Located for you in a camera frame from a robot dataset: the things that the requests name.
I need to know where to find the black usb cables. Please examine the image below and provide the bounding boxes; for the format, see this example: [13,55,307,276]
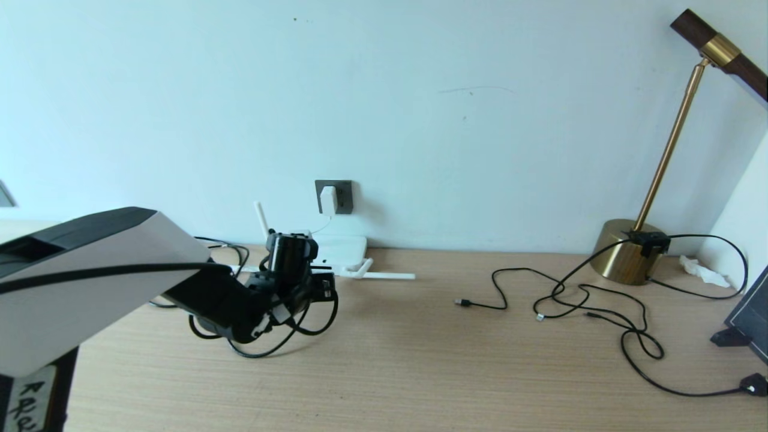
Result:
[455,268,665,361]

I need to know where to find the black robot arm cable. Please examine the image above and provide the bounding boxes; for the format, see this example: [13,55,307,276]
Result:
[0,262,340,359]

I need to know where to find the black lamp power cable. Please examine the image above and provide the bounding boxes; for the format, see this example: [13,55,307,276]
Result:
[646,234,749,301]

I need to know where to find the black ethernet cable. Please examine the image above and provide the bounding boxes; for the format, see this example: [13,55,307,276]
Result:
[149,237,340,359]

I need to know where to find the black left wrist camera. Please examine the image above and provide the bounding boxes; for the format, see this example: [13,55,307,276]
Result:
[266,231,320,277]

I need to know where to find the grey wall power socket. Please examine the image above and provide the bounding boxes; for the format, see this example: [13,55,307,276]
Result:
[315,180,353,215]

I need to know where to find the black adapter block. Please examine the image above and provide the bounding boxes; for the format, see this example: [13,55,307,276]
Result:
[624,230,671,257]

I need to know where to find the black cable with silver tip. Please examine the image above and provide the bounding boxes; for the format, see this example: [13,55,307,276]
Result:
[533,237,638,322]

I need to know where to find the white router with antennas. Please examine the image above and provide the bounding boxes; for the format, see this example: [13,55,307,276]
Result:
[231,202,416,281]

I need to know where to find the beige upholstered furniture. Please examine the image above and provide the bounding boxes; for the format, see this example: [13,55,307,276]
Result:
[0,219,61,241]

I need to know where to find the crumpled white tissue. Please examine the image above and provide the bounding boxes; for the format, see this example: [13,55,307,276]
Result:
[679,255,731,287]

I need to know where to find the brass desk lamp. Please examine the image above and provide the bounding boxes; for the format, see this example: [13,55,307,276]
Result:
[589,8,768,286]

